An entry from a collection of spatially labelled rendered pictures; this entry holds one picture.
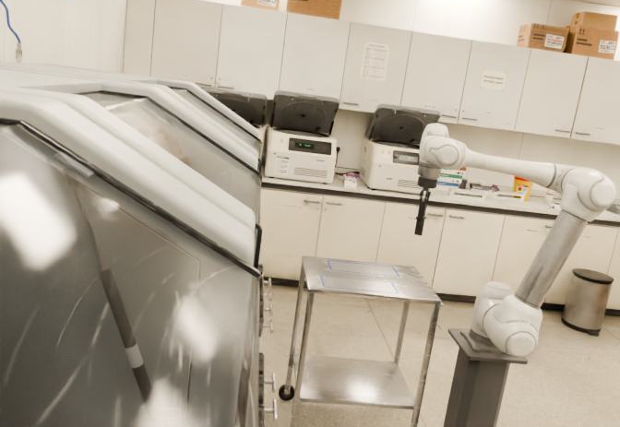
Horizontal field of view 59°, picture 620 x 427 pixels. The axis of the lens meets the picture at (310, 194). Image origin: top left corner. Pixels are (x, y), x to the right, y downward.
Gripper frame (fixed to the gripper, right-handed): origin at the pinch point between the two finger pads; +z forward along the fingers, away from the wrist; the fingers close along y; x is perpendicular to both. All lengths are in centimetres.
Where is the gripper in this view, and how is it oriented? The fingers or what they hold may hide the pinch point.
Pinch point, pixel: (419, 226)
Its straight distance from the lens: 226.5
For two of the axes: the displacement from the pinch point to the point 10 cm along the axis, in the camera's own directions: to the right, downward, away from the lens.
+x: -9.5, -1.8, 2.7
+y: 3.0, -1.6, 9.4
